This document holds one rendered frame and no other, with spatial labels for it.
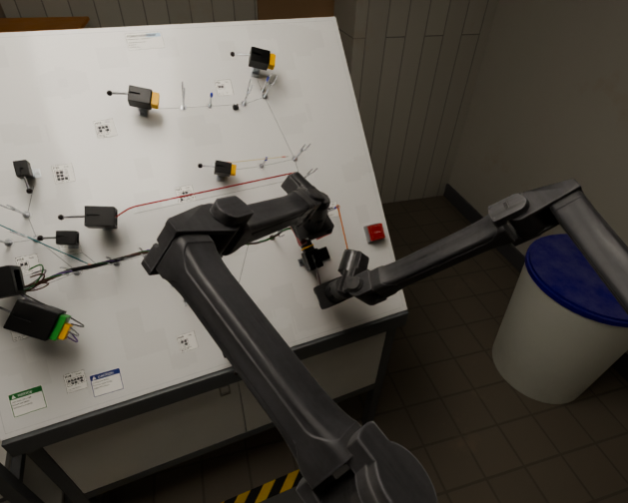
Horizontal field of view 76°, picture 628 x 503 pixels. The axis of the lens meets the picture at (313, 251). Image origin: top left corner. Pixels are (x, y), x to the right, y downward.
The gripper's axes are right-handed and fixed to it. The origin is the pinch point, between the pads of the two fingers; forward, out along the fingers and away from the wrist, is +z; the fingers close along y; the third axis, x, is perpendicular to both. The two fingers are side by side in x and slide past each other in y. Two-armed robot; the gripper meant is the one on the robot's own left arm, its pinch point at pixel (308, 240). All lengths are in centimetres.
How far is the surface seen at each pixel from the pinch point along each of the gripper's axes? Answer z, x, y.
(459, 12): 45, -134, -187
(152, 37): -19, -69, 19
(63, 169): -6, -42, 53
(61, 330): 0, 0, 65
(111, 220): -8, -20, 46
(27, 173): -11, -39, 60
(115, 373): 18, 9, 60
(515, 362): 91, 64, -100
